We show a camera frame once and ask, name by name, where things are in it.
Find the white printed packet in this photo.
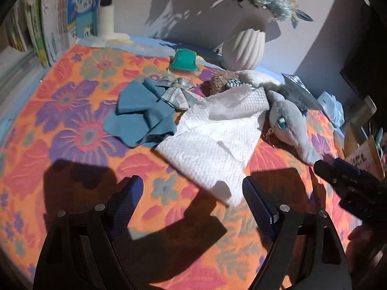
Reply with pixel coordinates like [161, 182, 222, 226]
[281, 73, 324, 112]

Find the row of upright books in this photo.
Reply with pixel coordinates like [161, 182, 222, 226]
[6, 0, 102, 67]

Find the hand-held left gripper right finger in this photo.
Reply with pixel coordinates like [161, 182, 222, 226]
[242, 176, 353, 290]

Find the white waffle towel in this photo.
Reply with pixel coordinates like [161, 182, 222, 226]
[155, 85, 269, 207]

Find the blue cloth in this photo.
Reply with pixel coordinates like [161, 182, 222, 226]
[104, 77, 177, 148]

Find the tissue pack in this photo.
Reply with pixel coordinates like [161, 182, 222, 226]
[317, 91, 345, 127]

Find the green soft pouch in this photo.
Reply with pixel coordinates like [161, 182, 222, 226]
[169, 49, 198, 71]

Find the beige thermos bottle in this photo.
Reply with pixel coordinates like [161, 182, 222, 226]
[346, 96, 377, 138]

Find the brown knitted ball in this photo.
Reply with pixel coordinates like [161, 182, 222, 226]
[209, 70, 238, 95]

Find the plaid fabric bow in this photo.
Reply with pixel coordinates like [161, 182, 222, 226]
[154, 77, 204, 110]

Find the black monitor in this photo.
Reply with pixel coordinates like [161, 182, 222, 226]
[340, 4, 387, 102]

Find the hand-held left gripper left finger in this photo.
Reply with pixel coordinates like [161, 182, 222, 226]
[33, 175, 144, 290]

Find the floral tablecloth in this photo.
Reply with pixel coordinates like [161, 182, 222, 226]
[0, 44, 363, 290]

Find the white ribbed vase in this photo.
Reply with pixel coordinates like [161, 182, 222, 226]
[222, 1, 280, 71]

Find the white desk lamp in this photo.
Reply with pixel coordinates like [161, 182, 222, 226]
[98, 0, 130, 41]

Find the person's right hand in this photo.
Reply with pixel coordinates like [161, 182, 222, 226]
[346, 225, 387, 278]

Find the stack of grey books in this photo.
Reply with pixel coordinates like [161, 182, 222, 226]
[0, 47, 46, 103]

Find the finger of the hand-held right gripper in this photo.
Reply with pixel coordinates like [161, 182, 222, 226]
[333, 157, 378, 182]
[313, 160, 348, 194]

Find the grey dolphin plush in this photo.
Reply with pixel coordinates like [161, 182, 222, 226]
[266, 90, 322, 165]

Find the brown pen holder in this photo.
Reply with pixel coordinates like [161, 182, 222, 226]
[345, 136, 386, 180]

